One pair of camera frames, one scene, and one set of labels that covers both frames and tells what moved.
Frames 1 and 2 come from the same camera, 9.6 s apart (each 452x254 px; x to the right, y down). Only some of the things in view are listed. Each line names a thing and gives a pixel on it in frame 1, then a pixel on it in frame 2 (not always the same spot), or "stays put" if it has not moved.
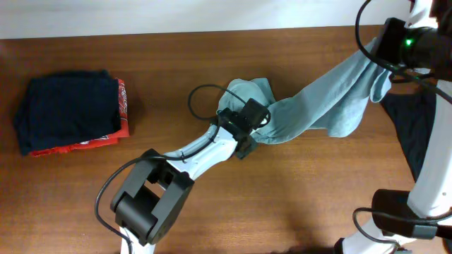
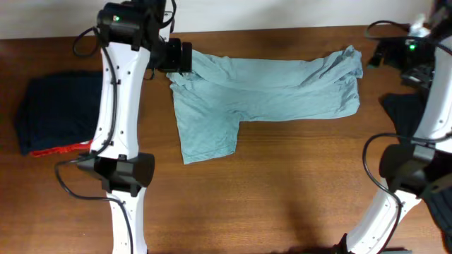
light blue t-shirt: x=335 y=104 -> x=219 y=92
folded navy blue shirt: x=66 y=108 stays put
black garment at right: x=412 y=115 stays put
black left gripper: x=241 y=154 -> x=179 y=62
